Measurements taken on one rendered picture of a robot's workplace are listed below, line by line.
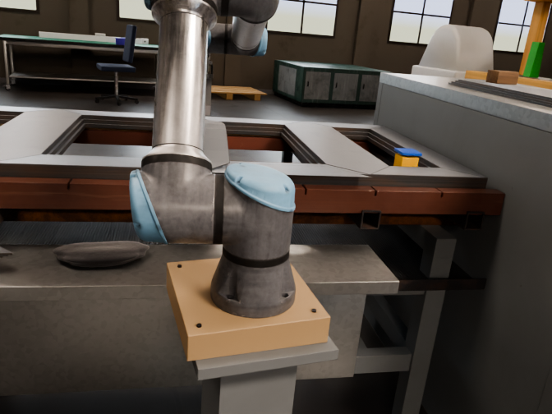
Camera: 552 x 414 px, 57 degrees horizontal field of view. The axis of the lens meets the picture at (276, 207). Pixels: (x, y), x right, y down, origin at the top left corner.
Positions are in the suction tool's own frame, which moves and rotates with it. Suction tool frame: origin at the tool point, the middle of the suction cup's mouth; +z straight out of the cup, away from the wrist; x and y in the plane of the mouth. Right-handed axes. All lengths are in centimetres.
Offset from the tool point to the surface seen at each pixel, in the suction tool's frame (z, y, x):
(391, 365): 64, -59, 31
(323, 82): 43, -245, -689
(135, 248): 18.4, 14.2, 44.1
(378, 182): 5, -45, 33
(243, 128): 5.0, -19.0, -31.9
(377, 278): 21, -38, 56
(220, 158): 2.0, -5.3, 25.6
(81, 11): -37, 152, -790
